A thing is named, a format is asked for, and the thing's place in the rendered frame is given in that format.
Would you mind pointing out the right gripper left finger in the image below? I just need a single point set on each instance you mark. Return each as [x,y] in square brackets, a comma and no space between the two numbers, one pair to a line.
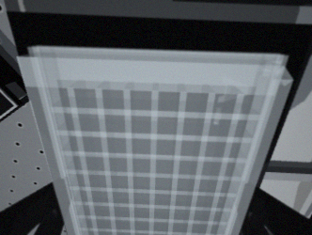
[40,208]

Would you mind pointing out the white rectangular well plate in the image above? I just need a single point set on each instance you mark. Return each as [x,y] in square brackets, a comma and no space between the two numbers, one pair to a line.
[131,152]

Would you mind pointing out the grey perforated base plate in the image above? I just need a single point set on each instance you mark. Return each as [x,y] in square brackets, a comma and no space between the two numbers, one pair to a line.
[23,166]

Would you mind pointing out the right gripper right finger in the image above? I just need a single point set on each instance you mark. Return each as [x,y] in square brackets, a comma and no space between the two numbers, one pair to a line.
[265,211]

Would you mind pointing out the grey plate washer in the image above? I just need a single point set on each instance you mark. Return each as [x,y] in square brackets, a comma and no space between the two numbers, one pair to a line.
[254,26]

